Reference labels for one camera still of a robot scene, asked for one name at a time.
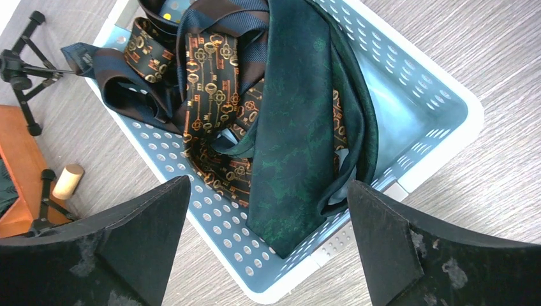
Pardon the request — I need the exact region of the light blue plastic basket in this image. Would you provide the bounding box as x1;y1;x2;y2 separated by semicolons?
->
112;0;484;305

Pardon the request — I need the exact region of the navy brown striped tie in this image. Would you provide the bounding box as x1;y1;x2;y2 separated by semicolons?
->
61;1;269;134

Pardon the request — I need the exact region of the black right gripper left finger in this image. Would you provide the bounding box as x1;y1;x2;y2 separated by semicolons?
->
1;176;191;305

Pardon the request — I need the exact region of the dark green patterned tie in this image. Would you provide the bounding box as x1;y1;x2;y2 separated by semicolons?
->
211;0;380;259

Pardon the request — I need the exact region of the small wooden cylinder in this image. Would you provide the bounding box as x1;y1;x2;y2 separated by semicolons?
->
52;164;85;200

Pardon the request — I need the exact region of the small black tripod stand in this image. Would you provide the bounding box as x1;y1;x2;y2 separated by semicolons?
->
1;11;74;136

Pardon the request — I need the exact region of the navy yellow dotted tie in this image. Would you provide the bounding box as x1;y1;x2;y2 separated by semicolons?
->
138;0;195;34

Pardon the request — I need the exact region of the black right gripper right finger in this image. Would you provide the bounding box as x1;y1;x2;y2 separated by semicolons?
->
347;180;540;305

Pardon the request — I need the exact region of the orange wooden compartment tray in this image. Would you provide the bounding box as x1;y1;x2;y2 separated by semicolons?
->
1;105;48;238

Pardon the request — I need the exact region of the black key pattern tie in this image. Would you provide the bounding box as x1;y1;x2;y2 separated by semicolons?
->
124;17;350;207

